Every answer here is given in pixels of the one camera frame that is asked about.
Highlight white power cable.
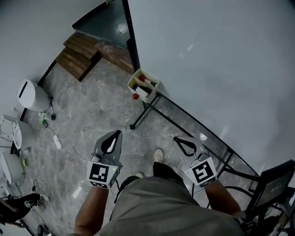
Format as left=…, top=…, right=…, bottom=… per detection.
left=45, top=126, right=92, bottom=161

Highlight white ceramic toilet bowl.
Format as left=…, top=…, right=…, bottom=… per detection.
left=0, top=151, right=25, bottom=185

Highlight person's right shoe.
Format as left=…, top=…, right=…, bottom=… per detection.
left=153, top=147, right=165, bottom=164

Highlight white marker red cap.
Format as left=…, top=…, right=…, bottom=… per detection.
left=139, top=75, right=155, bottom=89

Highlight white plastic storage box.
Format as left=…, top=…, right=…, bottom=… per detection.
left=127, top=68, right=160, bottom=104

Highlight white cylindrical bin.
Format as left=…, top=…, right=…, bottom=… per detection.
left=17, top=79, right=52, bottom=112

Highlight white power strip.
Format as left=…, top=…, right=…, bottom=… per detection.
left=53, top=134, right=63, bottom=150

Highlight person's right forearm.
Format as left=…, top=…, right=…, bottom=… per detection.
left=204, top=179, right=242, bottom=218

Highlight white paper scrap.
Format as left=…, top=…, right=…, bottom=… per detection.
left=72, top=186, right=83, bottom=199

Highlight person's shirt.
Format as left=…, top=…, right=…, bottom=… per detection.
left=92, top=176, right=245, bottom=236

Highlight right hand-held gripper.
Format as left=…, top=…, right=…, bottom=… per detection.
left=173, top=136, right=218, bottom=188

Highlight black toilet brush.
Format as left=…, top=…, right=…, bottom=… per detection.
left=49, top=96, right=57, bottom=121

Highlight wooden steps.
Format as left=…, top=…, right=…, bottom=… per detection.
left=55, top=32, right=102, bottom=82

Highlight black monitor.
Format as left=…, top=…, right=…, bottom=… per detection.
left=245, top=159, right=295, bottom=216

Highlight person's left forearm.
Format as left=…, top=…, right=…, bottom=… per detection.
left=75, top=184, right=110, bottom=236

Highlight person's black trousers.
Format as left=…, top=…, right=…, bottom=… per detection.
left=119, top=161, right=185, bottom=204

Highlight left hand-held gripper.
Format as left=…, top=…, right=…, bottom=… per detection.
left=86, top=130, right=124, bottom=190

